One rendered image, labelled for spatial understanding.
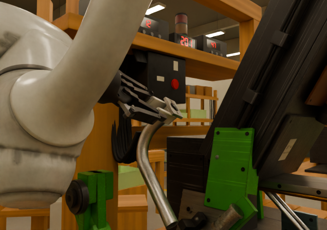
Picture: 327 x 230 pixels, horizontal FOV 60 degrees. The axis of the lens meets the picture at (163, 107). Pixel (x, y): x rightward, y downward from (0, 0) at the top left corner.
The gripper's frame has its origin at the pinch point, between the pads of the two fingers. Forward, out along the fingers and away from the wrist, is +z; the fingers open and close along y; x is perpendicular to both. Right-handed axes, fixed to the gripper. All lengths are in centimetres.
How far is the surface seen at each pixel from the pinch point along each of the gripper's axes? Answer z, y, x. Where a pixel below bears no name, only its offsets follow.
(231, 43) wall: 845, 704, 14
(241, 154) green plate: 17.5, -13.5, -6.4
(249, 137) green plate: 17.3, -11.2, -10.4
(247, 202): 16.8, -24.0, -1.7
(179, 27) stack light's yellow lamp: 29, 49, -10
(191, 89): 484, 380, 138
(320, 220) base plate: 84, -28, -1
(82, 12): -14.4, 32.7, 1.8
